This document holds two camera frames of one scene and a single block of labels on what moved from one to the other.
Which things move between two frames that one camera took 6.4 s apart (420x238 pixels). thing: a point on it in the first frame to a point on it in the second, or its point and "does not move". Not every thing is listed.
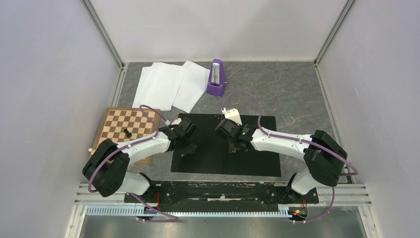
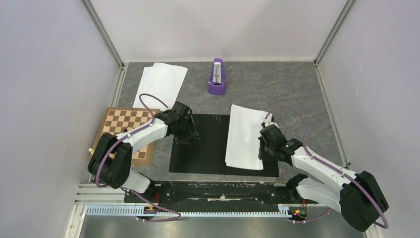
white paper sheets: [193, 84] to [242, 143]
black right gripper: [231, 146] to [262, 155]
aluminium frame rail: [93, 204] does not move
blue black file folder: [213, 154] does not move
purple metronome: [217, 83] does not move
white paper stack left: [157, 86] does not move
